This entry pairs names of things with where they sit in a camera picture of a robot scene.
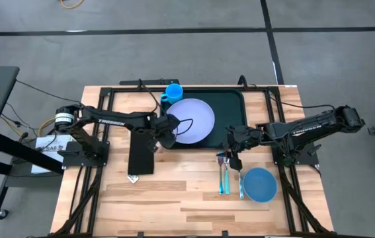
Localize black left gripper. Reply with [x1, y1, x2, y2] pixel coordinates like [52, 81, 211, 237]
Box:
[146, 113, 182, 153]

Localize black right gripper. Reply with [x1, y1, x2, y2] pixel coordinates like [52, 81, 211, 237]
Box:
[218, 124, 263, 173]

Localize silver spoon teal handle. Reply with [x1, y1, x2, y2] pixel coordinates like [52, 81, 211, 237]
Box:
[224, 157, 231, 195]

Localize iridescent fork teal handle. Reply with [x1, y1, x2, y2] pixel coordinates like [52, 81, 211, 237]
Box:
[218, 155, 224, 195]

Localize white knife patterned blue handle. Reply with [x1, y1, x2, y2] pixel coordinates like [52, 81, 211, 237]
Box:
[237, 169, 245, 200]

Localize lavender round plate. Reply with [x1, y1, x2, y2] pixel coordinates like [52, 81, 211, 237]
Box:
[166, 98, 216, 145]

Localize blue plastic cup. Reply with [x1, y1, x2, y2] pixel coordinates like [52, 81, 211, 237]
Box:
[159, 83, 184, 105]

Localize blue bowl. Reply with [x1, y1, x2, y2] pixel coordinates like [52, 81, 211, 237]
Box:
[242, 167, 278, 204]

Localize black cloth napkin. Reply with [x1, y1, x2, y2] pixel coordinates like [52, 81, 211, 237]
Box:
[127, 131, 155, 176]

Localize dark green serving tray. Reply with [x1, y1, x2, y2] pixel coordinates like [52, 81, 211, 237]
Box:
[159, 88, 247, 151]

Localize black power strip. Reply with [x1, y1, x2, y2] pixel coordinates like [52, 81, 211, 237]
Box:
[119, 78, 181, 86]

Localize printed white paper sheet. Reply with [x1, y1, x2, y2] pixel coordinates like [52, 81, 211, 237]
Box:
[30, 134, 72, 175]

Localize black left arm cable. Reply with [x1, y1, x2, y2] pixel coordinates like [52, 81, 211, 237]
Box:
[140, 84, 194, 136]

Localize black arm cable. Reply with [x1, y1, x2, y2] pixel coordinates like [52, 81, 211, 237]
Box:
[268, 92, 337, 112]
[140, 84, 194, 136]

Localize black metal table frame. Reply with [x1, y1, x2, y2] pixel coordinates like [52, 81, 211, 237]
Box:
[50, 85, 335, 238]

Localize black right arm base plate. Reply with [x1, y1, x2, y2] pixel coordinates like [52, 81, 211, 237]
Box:
[271, 139, 320, 166]

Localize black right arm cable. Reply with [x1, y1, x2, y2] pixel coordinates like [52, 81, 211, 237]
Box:
[268, 92, 337, 112]

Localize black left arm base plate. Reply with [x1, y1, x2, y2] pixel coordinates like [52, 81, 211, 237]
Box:
[62, 141, 110, 167]

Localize yellow cable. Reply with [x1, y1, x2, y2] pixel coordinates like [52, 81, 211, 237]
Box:
[37, 116, 56, 137]
[60, 0, 85, 10]

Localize thin black floor cable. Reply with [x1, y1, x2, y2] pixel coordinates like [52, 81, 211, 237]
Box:
[15, 79, 83, 104]

